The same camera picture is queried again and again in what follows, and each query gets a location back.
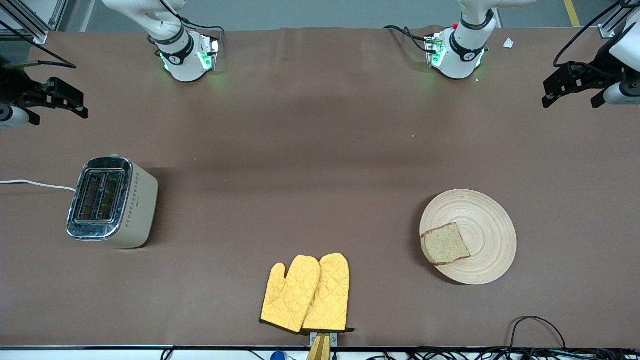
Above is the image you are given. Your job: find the round wooden plate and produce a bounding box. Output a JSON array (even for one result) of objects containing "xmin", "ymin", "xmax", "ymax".
[{"xmin": 419, "ymin": 189, "xmax": 517, "ymax": 286}]

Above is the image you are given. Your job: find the brown bread slice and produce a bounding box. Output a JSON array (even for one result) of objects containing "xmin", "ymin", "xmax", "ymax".
[{"xmin": 420, "ymin": 222, "xmax": 471, "ymax": 266}]

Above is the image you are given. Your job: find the cream and chrome toaster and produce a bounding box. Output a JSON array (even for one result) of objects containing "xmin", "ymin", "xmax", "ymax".
[{"xmin": 66, "ymin": 155, "xmax": 159, "ymax": 249}]

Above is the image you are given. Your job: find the brown table cover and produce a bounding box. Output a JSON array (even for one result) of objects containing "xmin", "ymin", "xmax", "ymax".
[{"xmin": 0, "ymin": 26, "xmax": 640, "ymax": 349}]

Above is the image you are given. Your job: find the yellow quilted oven mitt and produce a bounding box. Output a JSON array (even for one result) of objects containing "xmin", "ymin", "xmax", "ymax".
[
  {"xmin": 301, "ymin": 252, "xmax": 355, "ymax": 333},
  {"xmin": 260, "ymin": 255, "xmax": 322, "ymax": 334}
]

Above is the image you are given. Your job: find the aluminium frame profile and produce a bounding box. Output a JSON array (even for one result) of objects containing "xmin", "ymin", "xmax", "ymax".
[
  {"xmin": 0, "ymin": 0, "xmax": 68, "ymax": 45},
  {"xmin": 597, "ymin": 0, "xmax": 640, "ymax": 40}
]

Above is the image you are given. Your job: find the white toaster power cord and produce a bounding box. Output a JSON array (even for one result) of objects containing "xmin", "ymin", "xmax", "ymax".
[{"xmin": 0, "ymin": 179, "xmax": 77, "ymax": 193}]

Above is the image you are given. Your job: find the black left arm base cable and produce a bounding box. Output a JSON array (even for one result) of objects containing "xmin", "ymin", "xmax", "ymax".
[{"xmin": 384, "ymin": 25, "xmax": 436, "ymax": 53}]

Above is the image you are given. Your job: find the black looped cable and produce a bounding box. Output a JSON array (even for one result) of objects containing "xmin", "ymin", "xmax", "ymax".
[{"xmin": 509, "ymin": 316, "xmax": 567, "ymax": 351}]

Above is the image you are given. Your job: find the black cable bundle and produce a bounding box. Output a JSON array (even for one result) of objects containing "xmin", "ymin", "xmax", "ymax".
[{"xmin": 370, "ymin": 347, "xmax": 640, "ymax": 360}]

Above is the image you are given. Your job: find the wooden clamp with metal bracket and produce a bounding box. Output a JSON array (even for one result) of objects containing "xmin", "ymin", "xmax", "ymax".
[{"xmin": 306, "ymin": 331, "xmax": 338, "ymax": 360}]

